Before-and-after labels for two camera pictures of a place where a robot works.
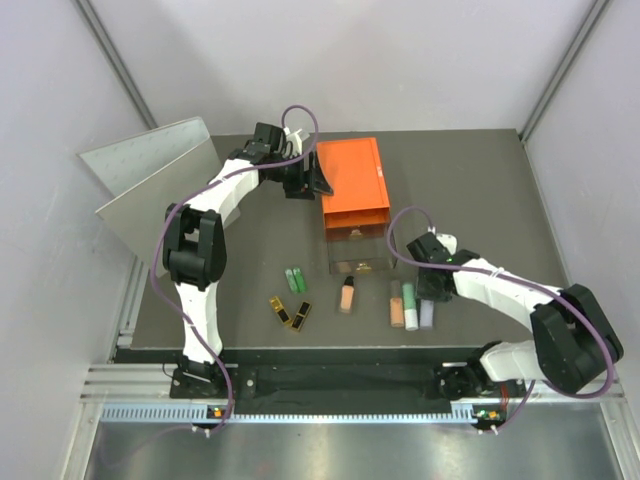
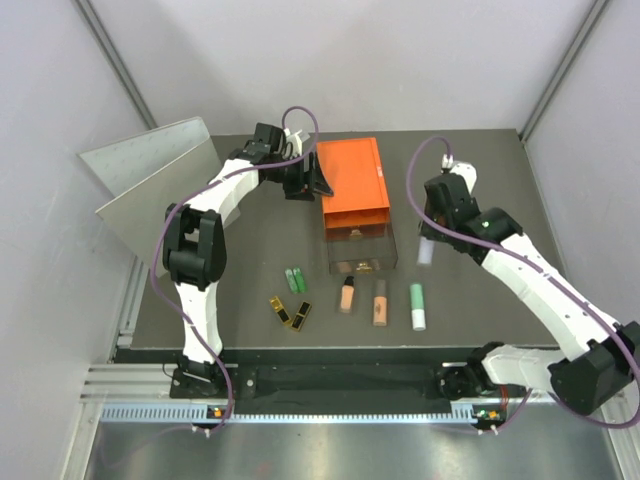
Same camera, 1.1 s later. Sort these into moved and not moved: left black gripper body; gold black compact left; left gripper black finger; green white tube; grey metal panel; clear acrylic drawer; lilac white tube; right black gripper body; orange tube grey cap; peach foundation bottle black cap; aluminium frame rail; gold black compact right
Moved: orange tube grey cap; right black gripper body; lilac white tube; green white tube
Not moved: gold black compact right; left black gripper body; grey metal panel; gold black compact left; peach foundation bottle black cap; left gripper black finger; aluminium frame rail; clear acrylic drawer
